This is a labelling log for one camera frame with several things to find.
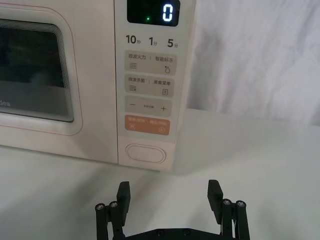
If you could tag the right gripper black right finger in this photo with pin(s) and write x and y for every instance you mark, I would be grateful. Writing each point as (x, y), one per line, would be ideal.
(215, 200)

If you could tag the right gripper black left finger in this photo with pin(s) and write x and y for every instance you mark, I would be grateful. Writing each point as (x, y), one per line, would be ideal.
(123, 200)

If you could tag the white tablecloth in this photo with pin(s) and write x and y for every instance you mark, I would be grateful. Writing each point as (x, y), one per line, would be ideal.
(250, 162)

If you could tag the oven control panel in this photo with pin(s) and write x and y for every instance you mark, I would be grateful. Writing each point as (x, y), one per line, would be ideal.
(150, 75)

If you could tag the cream microwave oven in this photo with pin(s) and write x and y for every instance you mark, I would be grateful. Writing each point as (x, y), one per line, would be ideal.
(95, 75)

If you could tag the white curtain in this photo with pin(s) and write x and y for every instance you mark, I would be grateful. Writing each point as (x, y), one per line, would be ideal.
(255, 57)

